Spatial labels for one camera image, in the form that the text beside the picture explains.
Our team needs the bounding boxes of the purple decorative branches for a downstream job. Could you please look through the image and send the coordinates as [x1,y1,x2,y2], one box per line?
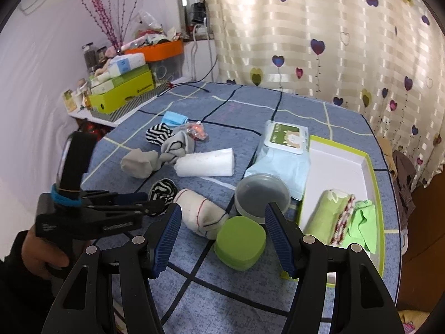
[80,0,142,51]

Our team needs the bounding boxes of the person left hand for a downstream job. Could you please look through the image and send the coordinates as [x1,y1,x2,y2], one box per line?
[21,225,69,280]

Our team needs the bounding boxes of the small orange item bag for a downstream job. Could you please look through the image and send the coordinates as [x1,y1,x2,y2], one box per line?
[184,121,208,141]

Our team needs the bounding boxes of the green square lid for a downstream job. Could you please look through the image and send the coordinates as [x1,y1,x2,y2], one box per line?
[214,216,266,271]

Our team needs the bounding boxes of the green towel patterned trim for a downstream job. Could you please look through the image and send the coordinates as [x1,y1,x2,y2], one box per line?
[303,189,355,247]

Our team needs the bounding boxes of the black white striped sock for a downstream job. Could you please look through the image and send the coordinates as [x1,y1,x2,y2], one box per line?
[145,123,174,146]

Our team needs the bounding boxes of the wet wipes pack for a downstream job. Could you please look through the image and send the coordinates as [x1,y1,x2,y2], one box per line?
[244,121,311,201]

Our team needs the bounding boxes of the clear plastic round container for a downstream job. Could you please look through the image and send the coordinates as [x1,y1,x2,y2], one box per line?
[234,173,291,225]

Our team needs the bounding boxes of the orange plastic bin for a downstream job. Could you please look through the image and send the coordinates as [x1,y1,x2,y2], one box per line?
[124,39,183,63]

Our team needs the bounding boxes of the cream sock red stripe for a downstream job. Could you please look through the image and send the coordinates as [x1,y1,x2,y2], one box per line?
[174,188,229,240]

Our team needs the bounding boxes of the yellow green cardboard box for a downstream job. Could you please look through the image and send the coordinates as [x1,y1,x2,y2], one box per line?
[89,70,155,114]

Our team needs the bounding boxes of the black cable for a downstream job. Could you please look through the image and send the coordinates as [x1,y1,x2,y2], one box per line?
[156,23,220,98]

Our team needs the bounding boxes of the white grey sock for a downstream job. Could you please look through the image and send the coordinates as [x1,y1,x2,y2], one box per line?
[159,131,195,165]

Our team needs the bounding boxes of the wooden wardrobe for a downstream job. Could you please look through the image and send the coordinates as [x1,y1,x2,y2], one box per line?
[397,173,445,312]

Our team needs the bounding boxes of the brown clothes pile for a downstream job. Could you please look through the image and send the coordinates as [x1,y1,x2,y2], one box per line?
[377,136,416,229]

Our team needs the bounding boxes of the heart pattern curtain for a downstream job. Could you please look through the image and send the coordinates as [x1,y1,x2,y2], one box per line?
[204,0,444,186]

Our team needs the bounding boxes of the bright green cloth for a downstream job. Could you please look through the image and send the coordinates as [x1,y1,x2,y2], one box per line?
[342,200,377,254]

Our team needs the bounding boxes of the green white box tray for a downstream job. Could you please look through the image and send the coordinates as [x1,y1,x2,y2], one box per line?
[282,130,385,274]

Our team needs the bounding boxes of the blue face mask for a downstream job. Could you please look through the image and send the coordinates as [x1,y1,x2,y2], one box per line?
[161,111,189,127]

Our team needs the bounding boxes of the blue white tissue pack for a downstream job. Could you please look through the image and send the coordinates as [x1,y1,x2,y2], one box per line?
[107,53,145,78]

